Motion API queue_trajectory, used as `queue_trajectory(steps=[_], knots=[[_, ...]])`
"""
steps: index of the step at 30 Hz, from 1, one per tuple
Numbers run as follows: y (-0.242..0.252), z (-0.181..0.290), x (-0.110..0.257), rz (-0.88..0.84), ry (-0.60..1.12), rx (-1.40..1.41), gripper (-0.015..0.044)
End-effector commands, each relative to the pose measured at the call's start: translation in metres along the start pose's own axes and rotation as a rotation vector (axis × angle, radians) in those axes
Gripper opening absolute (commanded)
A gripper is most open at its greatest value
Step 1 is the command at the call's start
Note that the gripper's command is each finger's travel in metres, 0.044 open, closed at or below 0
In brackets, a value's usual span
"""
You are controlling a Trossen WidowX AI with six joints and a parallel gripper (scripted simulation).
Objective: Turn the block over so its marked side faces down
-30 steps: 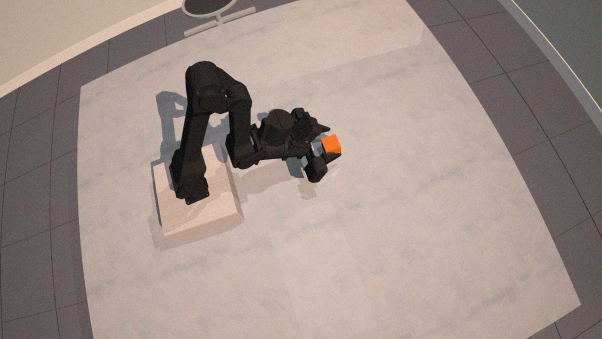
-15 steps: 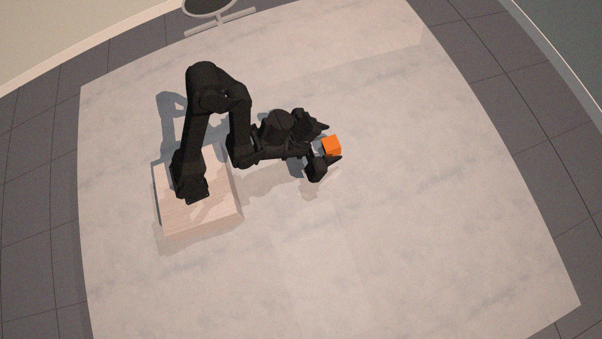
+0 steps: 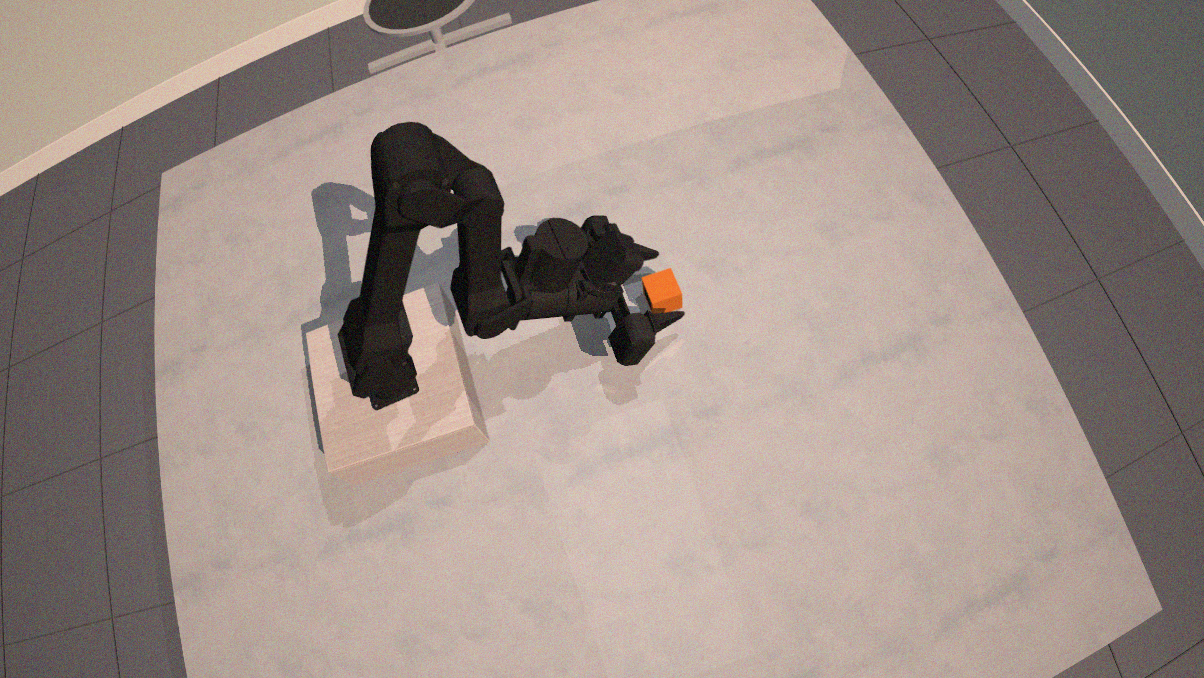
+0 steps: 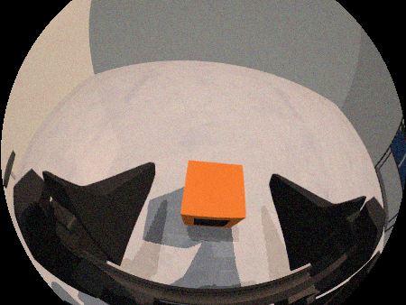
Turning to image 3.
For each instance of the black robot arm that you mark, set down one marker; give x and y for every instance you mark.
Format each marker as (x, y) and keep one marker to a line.
(413, 173)

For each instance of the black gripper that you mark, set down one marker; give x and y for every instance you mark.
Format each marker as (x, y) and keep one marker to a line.
(634, 334)

